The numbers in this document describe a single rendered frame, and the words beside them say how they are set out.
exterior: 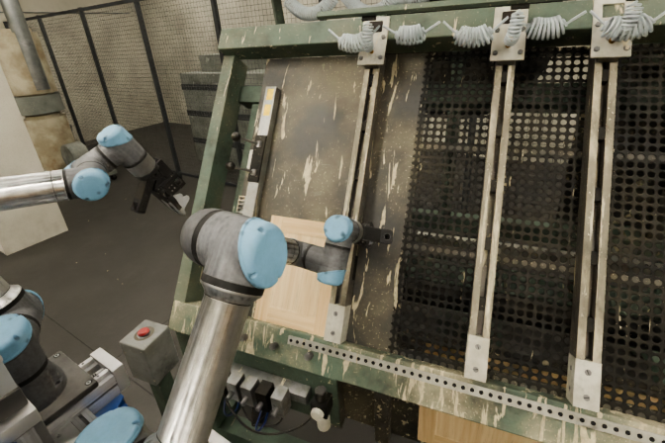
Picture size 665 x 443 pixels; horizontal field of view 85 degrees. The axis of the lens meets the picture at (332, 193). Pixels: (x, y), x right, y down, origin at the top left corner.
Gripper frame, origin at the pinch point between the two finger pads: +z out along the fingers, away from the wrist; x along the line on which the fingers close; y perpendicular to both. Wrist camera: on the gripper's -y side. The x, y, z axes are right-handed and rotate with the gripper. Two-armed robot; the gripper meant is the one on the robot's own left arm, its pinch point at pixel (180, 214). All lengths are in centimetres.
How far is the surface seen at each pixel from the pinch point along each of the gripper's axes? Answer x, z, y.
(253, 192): -1.8, 19.0, 26.3
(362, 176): -46, 16, 41
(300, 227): -24.7, 28.5, 21.2
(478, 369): -95, 46, 2
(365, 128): -42, 7, 57
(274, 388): -34, 54, -30
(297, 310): -32, 44, -4
